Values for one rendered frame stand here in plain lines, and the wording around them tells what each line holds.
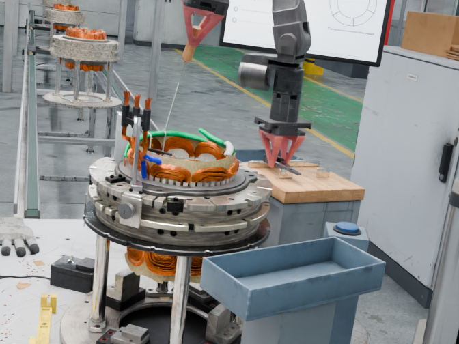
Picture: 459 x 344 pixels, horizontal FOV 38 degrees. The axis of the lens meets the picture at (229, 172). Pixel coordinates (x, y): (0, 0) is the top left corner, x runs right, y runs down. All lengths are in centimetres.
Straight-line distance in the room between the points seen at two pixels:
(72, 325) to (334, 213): 54
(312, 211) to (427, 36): 265
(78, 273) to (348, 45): 116
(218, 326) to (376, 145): 284
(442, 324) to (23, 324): 74
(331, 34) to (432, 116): 140
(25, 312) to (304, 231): 56
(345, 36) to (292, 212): 99
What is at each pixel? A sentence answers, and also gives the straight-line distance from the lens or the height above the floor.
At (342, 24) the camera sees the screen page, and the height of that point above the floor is 135.
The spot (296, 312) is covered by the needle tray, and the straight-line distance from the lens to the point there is 94.
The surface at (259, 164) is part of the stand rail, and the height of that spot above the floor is 107.
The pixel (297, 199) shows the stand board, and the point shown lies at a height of 105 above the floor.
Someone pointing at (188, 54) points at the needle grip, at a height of 131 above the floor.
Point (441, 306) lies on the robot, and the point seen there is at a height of 100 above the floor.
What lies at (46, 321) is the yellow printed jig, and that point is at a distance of 132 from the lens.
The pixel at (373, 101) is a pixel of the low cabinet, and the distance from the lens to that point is 400.
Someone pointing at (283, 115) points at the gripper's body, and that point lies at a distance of 133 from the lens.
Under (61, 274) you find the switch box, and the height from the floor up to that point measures 81.
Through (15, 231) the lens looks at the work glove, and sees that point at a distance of 169.
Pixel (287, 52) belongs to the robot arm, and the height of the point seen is 132.
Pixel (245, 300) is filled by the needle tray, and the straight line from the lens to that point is 85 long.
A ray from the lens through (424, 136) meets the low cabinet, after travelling 353.
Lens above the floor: 142
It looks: 15 degrees down
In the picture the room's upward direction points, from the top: 7 degrees clockwise
